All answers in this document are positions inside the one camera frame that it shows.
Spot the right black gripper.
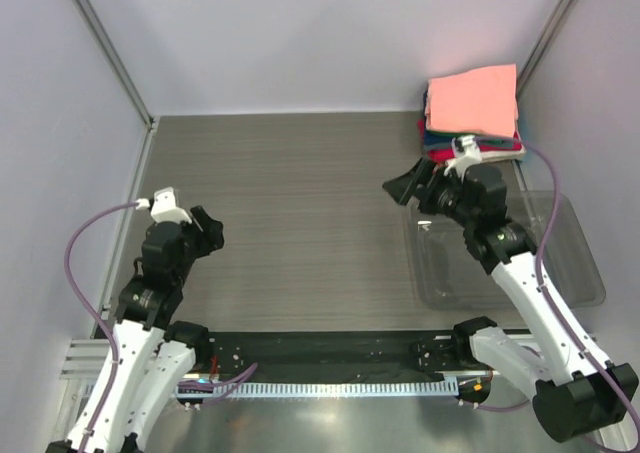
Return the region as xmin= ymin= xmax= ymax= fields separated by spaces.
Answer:
xmin=383 ymin=156 xmax=478 ymax=229

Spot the salmon pink t-shirt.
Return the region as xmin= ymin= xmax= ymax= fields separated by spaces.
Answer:
xmin=424 ymin=64 xmax=519 ymax=138

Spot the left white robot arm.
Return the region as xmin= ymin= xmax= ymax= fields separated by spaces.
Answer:
xmin=47 ymin=206 xmax=224 ymax=452

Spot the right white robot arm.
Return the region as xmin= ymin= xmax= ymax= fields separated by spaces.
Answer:
xmin=383 ymin=158 xmax=639 ymax=443

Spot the folded red t-shirt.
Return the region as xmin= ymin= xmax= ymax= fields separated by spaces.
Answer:
xmin=422 ymin=144 xmax=454 ymax=163

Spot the folded blue t-shirt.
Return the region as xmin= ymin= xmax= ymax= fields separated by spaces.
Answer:
xmin=418 ymin=89 xmax=442 ymax=147

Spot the folded green t-shirt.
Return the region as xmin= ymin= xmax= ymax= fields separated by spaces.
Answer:
xmin=431 ymin=130 xmax=511 ymax=142

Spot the folded cream t-shirt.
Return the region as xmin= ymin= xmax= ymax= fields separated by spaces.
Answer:
xmin=480 ymin=131 xmax=526 ymax=162

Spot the clear plastic bin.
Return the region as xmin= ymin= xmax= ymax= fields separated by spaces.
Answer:
xmin=404 ymin=196 xmax=606 ymax=311

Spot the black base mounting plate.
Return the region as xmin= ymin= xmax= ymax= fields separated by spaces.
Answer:
xmin=209 ymin=330 xmax=479 ymax=380

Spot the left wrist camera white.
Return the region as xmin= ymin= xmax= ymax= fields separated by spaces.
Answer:
xmin=134 ymin=187 xmax=192 ymax=224

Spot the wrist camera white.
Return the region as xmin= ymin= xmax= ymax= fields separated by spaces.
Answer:
xmin=134 ymin=187 xmax=192 ymax=224
xmin=444 ymin=134 xmax=483 ymax=180

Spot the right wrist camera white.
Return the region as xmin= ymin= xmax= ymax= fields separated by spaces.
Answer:
xmin=444 ymin=134 xmax=483 ymax=180

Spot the aluminium front rail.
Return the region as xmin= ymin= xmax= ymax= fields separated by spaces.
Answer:
xmin=60 ymin=339 xmax=111 ymax=380

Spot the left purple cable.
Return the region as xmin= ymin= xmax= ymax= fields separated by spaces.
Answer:
xmin=64 ymin=200 xmax=259 ymax=453

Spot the right aluminium frame post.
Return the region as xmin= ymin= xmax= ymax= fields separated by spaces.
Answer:
xmin=516 ymin=0 xmax=579 ymax=99

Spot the aluminium frame post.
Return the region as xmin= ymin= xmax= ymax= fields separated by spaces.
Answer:
xmin=72 ymin=0 xmax=154 ymax=129
xmin=516 ymin=0 xmax=579 ymax=99

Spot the white slotted cable duct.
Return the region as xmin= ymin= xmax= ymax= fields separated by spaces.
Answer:
xmin=174 ymin=377 xmax=459 ymax=401

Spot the left aluminium frame post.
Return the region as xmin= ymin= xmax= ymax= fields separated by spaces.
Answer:
xmin=72 ymin=0 xmax=154 ymax=129

